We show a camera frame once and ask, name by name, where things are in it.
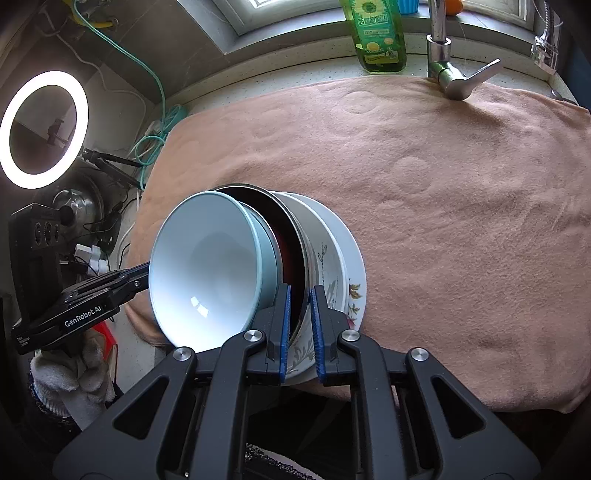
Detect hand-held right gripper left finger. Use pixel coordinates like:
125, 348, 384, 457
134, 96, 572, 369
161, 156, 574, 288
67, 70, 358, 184
53, 284, 293, 480

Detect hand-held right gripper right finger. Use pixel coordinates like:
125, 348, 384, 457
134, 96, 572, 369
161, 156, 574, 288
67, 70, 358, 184
309, 285, 541, 480

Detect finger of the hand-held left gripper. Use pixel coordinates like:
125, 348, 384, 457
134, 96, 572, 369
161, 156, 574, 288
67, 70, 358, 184
99, 261, 151, 303

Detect small white plate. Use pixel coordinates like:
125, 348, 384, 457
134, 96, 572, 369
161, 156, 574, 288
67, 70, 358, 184
284, 194, 345, 385

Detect light blue bowl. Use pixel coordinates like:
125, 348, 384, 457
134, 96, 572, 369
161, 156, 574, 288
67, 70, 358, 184
148, 190, 282, 348

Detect red steel bowl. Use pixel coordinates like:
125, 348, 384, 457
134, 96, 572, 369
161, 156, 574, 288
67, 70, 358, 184
212, 184, 308, 324

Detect person's left hand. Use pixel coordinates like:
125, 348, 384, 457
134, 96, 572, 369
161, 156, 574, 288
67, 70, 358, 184
30, 330, 117, 431

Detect white plug adapter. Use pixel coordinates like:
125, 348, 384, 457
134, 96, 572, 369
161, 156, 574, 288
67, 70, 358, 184
74, 244, 110, 278

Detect red box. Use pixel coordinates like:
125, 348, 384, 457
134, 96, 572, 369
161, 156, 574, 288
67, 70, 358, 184
99, 320, 118, 363

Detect steel pot lid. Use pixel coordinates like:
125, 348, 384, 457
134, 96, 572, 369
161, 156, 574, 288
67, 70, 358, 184
51, 180, 108, 241

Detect black tripod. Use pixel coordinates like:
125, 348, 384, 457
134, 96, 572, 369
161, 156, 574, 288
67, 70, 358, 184
81, 148, 145, 190

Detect mint green power strip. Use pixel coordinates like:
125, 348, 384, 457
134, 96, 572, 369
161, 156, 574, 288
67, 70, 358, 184
147, 104, 186, 141

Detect peach towel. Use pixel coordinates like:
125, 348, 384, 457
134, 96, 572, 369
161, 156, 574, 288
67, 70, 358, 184
124, 76, 591, 414

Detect green dish soap bottle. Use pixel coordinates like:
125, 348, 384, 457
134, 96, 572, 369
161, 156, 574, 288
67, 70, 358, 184
339, 0, 407, 75

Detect chrome faucet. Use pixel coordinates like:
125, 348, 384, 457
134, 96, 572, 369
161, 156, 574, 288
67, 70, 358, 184
425, 0, 504, 102

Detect faucet sprayer extension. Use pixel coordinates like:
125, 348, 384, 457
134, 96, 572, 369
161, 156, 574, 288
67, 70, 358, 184
530, 0, 563, 70

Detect ring light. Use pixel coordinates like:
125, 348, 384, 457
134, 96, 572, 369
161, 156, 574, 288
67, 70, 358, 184
0, 69, 89, 190

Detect green cable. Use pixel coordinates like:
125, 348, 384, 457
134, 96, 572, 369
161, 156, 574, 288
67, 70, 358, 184
76, 4, 185, 190

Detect yellow hose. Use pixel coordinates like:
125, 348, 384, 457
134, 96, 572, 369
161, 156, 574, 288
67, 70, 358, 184
69, 0, 117, 26

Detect white window frame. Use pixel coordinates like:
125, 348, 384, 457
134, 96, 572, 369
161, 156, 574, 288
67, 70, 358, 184
178, 0, 352, 54

